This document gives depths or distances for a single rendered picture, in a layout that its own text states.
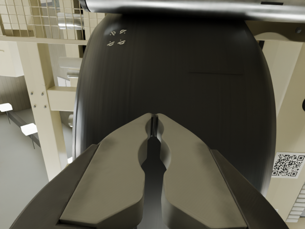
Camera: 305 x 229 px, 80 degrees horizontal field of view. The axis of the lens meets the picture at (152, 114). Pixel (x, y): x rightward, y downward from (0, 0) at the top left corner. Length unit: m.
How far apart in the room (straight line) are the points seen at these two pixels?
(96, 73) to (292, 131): 0.42
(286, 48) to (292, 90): 0.08
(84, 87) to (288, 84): 0.38
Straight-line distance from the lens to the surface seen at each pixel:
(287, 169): 0.56
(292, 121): 0.49
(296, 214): 0.72
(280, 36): 0.46
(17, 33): 0.98
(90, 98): 0.24
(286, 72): 0.46
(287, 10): 0.33
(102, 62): 0.25
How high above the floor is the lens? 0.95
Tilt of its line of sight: 24 degrees up
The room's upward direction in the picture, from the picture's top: 177 degrees counter-clockwise
